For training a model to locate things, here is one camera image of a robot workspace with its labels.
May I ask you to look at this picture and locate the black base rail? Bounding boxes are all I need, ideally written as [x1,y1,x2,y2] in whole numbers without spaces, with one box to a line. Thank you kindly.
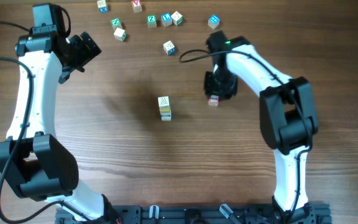
[55,203,333,224]

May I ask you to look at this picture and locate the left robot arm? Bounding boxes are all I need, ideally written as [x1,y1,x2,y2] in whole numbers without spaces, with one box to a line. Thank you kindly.
[0,3,121,223]

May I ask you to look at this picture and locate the green z block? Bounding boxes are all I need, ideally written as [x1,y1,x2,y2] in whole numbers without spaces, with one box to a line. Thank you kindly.
[147,15,157,28]
[111,17,122,30]

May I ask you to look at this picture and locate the white block bird picture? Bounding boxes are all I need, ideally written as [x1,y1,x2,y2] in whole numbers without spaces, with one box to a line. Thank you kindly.
[160,113,172,119]

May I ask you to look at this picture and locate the white block green side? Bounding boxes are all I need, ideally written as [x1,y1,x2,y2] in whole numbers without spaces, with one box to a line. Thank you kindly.
[114,27,127,42]

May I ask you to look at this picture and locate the white block blue side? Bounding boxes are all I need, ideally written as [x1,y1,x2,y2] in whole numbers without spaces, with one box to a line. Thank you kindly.
[161,117,172,121]

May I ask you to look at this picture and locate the left green Z block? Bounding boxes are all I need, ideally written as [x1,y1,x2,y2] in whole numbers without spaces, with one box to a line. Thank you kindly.
[111,17,122,30]

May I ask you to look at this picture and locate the camera cable black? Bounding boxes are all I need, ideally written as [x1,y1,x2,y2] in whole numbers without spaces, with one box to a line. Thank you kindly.
[178,49,313,223]
[0,57,93,223]

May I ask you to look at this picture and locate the right camera cable black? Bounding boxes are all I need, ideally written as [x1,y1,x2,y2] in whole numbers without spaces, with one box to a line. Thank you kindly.
[178,49,313,223]

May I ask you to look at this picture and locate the blue L block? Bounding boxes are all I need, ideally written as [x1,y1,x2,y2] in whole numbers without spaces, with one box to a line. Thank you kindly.
[161,12,173,27]

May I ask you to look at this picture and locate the red top block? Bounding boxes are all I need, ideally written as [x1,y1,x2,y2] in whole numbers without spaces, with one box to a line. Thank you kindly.
[208,95,219,106]

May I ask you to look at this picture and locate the block with red V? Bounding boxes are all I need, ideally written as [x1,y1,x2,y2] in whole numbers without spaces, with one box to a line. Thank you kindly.
[131,0,142,13]

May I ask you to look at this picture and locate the middle green Z block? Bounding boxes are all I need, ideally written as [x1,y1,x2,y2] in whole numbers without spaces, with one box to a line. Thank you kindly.
[147,15,157,28]

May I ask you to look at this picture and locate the block with blue X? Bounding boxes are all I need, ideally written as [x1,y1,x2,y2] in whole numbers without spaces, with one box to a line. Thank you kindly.
[97,0,109,14]

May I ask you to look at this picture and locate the blue top block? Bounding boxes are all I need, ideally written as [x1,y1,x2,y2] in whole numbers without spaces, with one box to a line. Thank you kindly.
[208,14,220,29]

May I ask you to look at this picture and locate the left camera cable black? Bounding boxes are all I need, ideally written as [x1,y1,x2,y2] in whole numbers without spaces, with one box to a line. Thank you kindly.
[0,57,93,223]

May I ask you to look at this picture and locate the white block green N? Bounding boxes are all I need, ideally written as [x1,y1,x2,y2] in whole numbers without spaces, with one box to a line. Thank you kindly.
[172,11,183,26]

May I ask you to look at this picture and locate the yellow S block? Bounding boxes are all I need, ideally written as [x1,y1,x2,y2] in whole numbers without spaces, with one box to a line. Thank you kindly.
[158,96,170,110]

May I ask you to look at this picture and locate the white block yellow O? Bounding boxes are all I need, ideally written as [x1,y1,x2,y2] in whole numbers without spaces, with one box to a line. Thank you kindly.
[160,108,171,114]

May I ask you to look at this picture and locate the white block blue D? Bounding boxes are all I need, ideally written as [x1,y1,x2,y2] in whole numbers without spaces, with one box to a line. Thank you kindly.
[163,40,176,55]

